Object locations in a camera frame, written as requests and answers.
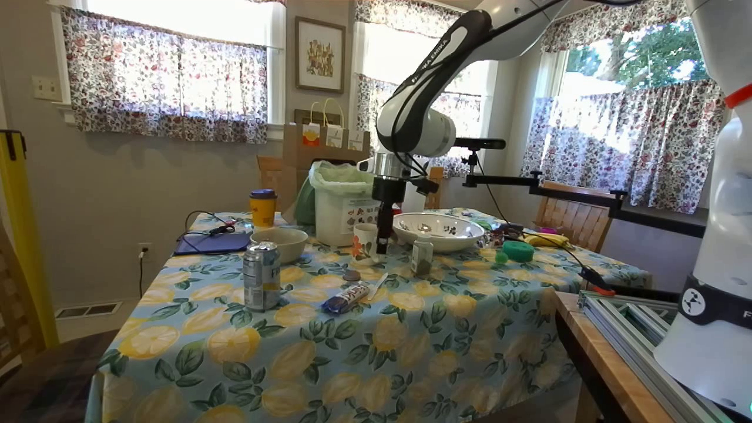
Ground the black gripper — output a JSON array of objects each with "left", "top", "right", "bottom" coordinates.
[{"left": 372, "top": 177, "right": 408, "bottom": 255}]

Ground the white plastic knife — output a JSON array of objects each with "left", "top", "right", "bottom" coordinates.
[{"left": 359, "top": 268, "right": 393, "bottom": 303}]

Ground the think snack bar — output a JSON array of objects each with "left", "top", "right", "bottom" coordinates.
[{"left": 319, "top": 277, "right": 373, "bottom": 318}]

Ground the cream ceramic mug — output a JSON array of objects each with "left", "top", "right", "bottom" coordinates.
[{"left": 350, "top": 222, "right": 381, "bottom": 255}]

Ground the white plastic bin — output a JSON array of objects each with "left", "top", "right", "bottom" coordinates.
[{"left": 313, "top": 184, "right": 384, "bottom": 249}]

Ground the large white bowl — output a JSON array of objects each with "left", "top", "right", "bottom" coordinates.
[{"left": 391, "top": 209, "right": 489, "bottom": 257}]

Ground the green bin liner bag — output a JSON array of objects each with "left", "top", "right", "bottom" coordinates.
[{"left": 306, "top": 157, "right": 381, "bottom": 201}]

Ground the small white bowl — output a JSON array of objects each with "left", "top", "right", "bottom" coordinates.
[{"left": 251, "top": 224, "right": 311, "bottom": 265}]

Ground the yellow jar blue lid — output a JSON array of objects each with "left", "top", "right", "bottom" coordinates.
[{"left": 246, "top": 187, "right": 279, "bottom": 231}]

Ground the lemon print tablecloth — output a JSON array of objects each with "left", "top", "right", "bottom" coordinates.
[{"left": 83, "top": 209, "right": 655, "bottom": 423}]

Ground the silver soda can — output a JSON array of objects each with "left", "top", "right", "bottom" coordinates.
[{"left": 243, "top": 240, "right": 284, "bottom": 312}]

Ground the green sponge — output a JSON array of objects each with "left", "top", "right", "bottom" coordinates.
[{"left": 499, "top": 237, "right": 535, "bottom": 265}]

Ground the yellow sponge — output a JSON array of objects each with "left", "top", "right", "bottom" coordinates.
[{"left": 524, "top": 231, "right": 574, "bottom": 251}]

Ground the blue cloth pile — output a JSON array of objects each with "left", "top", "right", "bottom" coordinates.
[{"left": 171, "top": 231, "right": 254, "bottom": 258}]

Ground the wooden slat back chair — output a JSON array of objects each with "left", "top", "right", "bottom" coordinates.
[{"left": 534, "top": 184, "right": 618, "bottom": 255}]

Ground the floral curtain valance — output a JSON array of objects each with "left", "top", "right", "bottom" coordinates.
[
  {"left": 540, "top": 0, "right": 743, "bottom": 56},
  {"left": 356, "top": 0, "right": 504, "bottom": 52}
]

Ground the black orange bar clamp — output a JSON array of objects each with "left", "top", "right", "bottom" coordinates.
[{"left": 576, "top": 268, "right": 687, "bottom": 305}]

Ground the metal robot mounting plate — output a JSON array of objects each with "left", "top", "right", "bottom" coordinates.
[{"left": 578, "top": 289, "right": 739, "bottom": 423}]

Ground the white floor vent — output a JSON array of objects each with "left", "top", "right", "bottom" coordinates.
[{"left": 55, "top": 301, "right": 123, "bottom": 322}]

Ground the dark floor rug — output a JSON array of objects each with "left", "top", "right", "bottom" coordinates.
[{"left": 0, "top": 326, "right": 121, "bottom": 423}]

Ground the wooden lattice back chair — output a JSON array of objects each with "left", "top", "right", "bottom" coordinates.
[{"left": 0, "top": 222, "right": 44, "bottom": 373}]

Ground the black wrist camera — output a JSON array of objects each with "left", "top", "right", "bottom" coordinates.
[{"left": 405, "top": 177, "right": 441, "bottom": 197}]

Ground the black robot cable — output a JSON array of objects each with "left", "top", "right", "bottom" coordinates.
[{"left": 394, "top": 0, "right": 567, "bottom": 190}]

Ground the black stereo camera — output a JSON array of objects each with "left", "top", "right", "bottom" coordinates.
[{"left": 454, "top": 136, "right": 508, "bottom": 154}]

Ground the framed wall picture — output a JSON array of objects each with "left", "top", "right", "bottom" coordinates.
[{"left": 294, "top": 16, "right": 347, "bottom": 96}]

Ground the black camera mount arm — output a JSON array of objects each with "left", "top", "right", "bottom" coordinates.
[{"left": 461, "top": 149, "right": 712, "bottom": 240}]

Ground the yellow upright post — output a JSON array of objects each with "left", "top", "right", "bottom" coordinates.
[{"left": 0, "top": 128, "right": 62, "bottom": 350}]

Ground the white light switch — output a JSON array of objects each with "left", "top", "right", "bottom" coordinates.
[{"left": 31, "top": 73, "right": 63, "bottom": 104}]

